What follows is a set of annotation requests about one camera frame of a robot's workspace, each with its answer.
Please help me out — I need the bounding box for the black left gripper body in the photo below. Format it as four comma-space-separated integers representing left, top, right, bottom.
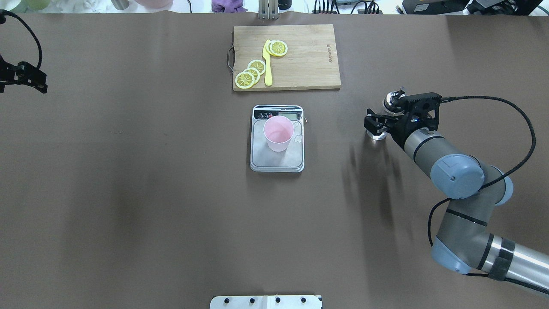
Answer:
0, 55, 19, 93

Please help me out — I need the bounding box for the black right robotiq gripper body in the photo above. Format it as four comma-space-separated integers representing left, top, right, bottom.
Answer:
386, 113, 429, 148

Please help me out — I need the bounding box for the glass sauce bottle metal spout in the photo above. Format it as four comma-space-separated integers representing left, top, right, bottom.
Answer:
366, 87, 405, 140

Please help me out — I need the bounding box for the pink plastic cup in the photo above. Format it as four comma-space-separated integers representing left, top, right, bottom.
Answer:
263, 115, 295, 152

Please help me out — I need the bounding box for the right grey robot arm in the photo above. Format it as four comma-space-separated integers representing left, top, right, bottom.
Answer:
365, 109, 548, 295

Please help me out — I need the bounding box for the digital kitchen scale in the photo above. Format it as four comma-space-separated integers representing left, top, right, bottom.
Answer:
250, 104, 305, 173

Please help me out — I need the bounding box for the wooden cutting board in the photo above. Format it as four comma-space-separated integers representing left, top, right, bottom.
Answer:
232, 24, 341, 91

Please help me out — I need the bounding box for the yellow plastic knife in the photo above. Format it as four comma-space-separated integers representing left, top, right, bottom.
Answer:
262, 40, 273, 87

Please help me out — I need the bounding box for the lemon slice near knife tip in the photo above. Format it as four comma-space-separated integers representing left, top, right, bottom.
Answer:
267, 40, 288, 57

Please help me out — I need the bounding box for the lemon slice middle of three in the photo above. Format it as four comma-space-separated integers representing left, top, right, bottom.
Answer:
243, 68, 261, 84

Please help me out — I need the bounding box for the lemon slice lowest of three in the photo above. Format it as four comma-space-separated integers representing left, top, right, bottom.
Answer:
235, 72, 256, 90

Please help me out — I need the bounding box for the pink bowl with ice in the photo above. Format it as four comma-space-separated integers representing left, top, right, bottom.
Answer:
135, 0, 173, 9

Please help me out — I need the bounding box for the purple cloth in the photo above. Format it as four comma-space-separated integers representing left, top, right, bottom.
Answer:
211, 0, 247, 13

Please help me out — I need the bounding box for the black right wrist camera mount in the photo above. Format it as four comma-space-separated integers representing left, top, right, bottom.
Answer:
397, 92, 442, 131

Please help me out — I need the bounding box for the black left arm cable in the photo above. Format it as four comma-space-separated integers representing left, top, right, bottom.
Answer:
0, 10, 43, 71

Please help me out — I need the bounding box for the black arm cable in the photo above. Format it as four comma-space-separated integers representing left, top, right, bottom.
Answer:
427, 96, 549, 294
0, 10, 43, 71

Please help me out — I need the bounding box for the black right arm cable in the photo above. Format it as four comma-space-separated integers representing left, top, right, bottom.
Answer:
427, 96, 549, 294

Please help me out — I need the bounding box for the aluminium frame post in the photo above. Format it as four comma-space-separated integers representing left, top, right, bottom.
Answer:
258, 0, 280, 20

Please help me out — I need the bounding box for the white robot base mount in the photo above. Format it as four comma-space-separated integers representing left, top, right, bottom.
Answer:
209, 294, 323, 309

